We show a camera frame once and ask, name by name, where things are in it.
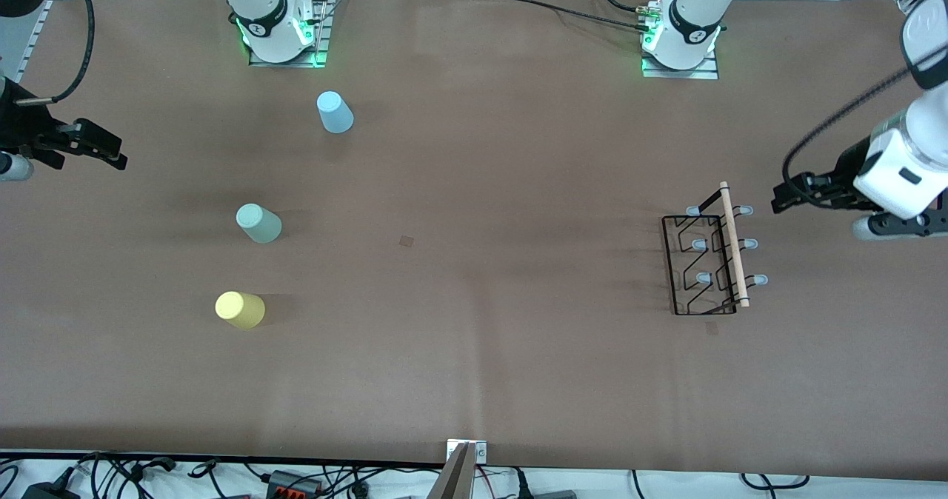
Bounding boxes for pale green plastic cup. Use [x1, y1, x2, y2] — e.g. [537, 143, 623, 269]
[236, 203, 283, 245]

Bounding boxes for black plug connector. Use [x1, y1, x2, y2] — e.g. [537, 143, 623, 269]
[130, 456, 178, 478]

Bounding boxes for yellow plastic cup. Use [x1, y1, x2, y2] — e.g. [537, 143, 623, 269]
[215, 291, 266, 330]

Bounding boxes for black orange connector box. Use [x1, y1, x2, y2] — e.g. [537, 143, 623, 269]
[267, 471, 323, 496]

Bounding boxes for black power adapter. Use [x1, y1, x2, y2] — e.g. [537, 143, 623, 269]
[21, 482, 82, 499]

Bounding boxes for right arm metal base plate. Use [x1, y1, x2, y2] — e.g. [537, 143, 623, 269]
[248, 0, 330, 68]

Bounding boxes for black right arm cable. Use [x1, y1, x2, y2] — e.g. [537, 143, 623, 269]
[13, 0, 97, 106]

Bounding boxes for brown table mat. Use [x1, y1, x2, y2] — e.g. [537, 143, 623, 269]
[0, 0, 948, 481]

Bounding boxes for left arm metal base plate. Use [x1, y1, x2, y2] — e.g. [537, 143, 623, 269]
[641, 55, 719, 80]

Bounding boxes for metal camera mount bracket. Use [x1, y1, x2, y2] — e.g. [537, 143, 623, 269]
[427, 440, 488, 499]

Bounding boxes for light blue plastic cup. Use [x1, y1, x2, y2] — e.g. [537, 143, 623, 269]
[316, 90, 355, 135]

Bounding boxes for black cable across mat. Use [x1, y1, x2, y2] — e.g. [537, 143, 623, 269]
[474, 0, 652, 33]

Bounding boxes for black wire cup holder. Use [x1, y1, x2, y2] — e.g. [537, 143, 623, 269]
[661, 181, 770, 316]

